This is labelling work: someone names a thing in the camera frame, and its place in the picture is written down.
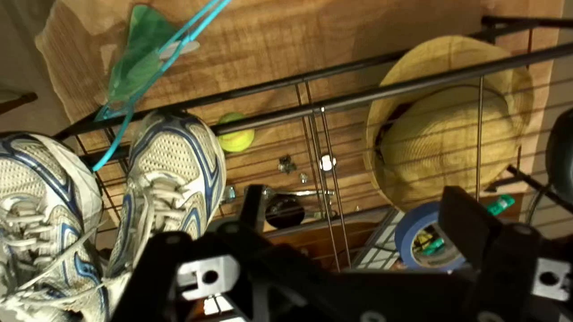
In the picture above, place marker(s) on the teal plastic clothes hanger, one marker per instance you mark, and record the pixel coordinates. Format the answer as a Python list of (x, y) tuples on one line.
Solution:
[(207, 22)]

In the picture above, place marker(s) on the blue tape roll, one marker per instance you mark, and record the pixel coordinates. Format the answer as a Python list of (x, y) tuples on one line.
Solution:
[(405, 233)]

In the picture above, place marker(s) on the black round object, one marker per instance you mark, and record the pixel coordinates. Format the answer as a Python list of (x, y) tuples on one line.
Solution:
[(285, 213)]

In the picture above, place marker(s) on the green cloth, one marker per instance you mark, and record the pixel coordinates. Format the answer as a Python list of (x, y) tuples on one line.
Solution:
[(140, 65)]

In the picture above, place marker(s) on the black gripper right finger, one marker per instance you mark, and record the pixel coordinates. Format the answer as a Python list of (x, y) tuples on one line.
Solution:
[(489, 251)]

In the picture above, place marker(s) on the black metal shoe rack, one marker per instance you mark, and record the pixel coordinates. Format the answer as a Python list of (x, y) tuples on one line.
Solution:
[(418, 84)]

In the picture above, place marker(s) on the tan straw hat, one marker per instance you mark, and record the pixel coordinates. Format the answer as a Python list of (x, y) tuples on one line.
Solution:
[(441, 143)]

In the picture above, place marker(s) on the tan towel table cover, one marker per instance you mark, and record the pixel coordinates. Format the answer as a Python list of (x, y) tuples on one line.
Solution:
[(269, 47)]

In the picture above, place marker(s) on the brown wooden table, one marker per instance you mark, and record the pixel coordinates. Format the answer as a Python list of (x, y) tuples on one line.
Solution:
[(305, 242)]

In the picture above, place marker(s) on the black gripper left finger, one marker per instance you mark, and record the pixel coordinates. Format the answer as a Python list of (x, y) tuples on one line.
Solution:
[(180, 251)]

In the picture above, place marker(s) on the small dark metal fitting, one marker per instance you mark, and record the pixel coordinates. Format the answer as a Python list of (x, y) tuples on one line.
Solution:
[(287, 165)]

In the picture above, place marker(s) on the teal marker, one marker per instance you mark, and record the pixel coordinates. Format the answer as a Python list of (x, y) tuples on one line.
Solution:
[(500, 204)]

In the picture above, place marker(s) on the yellow-green tennis ball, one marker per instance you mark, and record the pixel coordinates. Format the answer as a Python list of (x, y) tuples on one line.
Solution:
[(239, 140)]

